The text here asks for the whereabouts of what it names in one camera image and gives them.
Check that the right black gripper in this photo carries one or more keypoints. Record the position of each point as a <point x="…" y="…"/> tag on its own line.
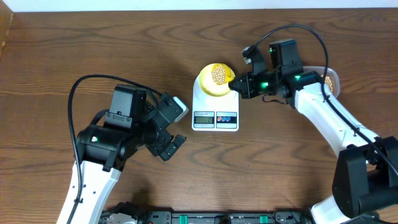
<point x="248" y="91"/>

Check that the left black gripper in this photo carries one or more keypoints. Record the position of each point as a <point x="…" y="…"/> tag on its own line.
<point x="165" y="136"/>

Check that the yellow measuring scoop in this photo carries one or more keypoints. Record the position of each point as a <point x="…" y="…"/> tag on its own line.
<point x="229" y="73"/>

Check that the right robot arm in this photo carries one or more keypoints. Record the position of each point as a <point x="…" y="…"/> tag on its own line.
<point x="365" y="178"/>

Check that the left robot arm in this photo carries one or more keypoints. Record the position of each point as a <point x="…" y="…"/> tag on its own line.
<point x="112" y="137"/>

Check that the pale yellow bowl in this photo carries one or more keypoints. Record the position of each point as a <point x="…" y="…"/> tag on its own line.
<point x="209" y="86"/>

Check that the white digital kitchen scale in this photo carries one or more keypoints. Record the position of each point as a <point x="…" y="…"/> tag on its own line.
<point x="214" y="113"/>

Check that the soybeans pile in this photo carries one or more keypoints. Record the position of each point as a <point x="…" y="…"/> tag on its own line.
<point x="218" y="74"/>

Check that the clear plastic container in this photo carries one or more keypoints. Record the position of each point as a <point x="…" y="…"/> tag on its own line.
<point x="332" y="79"/>

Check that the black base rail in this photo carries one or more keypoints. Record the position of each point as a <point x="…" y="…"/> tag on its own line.
<point x="127" y="212"/>

